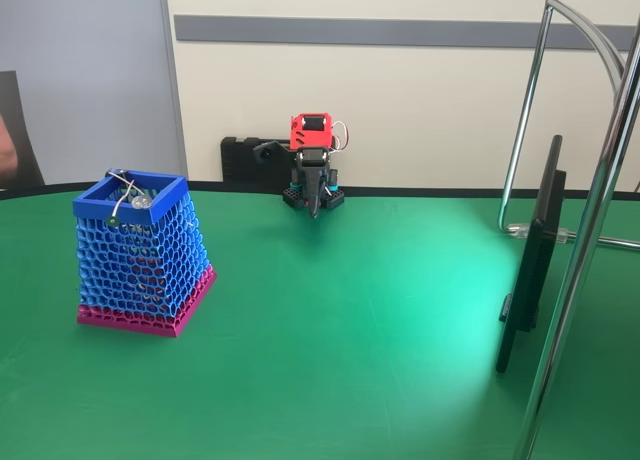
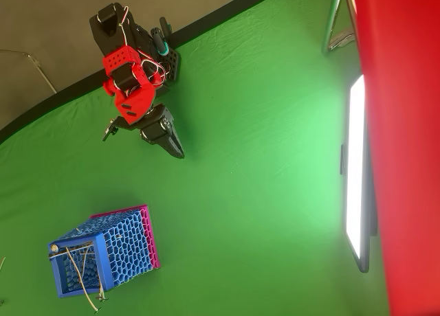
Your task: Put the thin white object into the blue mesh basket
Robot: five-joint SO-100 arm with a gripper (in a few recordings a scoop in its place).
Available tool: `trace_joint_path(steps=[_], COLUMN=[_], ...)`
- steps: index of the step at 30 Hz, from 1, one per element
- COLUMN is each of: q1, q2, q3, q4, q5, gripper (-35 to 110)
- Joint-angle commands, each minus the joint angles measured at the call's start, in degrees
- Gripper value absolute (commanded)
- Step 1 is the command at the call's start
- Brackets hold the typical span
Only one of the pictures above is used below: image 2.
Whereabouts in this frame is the blue and pink mesh basket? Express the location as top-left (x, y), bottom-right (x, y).
top-left (47, 204), bottom-right (162, 299)

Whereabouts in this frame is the white stick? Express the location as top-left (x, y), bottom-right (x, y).
top-left (64, 246), bottom-right (103, 313)

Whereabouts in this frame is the black cloth border strip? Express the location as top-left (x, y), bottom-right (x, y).
top-left (0, 0), bottom-right (290, 146)

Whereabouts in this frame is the black and teal clamp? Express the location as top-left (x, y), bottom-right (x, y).
top-left (150, 16), bottom-right (173, 58)

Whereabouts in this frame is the green cloth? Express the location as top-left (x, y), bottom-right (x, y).
top-left (0, 0), bottom-right (391, 316)

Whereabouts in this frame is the thin grey metal rod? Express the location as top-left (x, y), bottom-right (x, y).
top-left (0, 49), bottom-right (58, 95)

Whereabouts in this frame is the white led light panel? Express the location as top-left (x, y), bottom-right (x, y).
top-left (340, 74), bottom-right (379, 274)

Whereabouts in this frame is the large red panel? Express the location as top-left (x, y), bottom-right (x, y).
top-left (349, 0), bottom-right (440, 316)

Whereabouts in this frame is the small camera on black bracket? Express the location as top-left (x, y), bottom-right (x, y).
top-left (102, 116), bottom-right (135, 142)

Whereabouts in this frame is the red and white servo cable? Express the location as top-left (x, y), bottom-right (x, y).
top-left (118, 5), bottom-right (132, 47)

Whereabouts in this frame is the chrome stand frame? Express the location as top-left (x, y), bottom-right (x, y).
top-left (320, 0), bottom-right (359, 56)

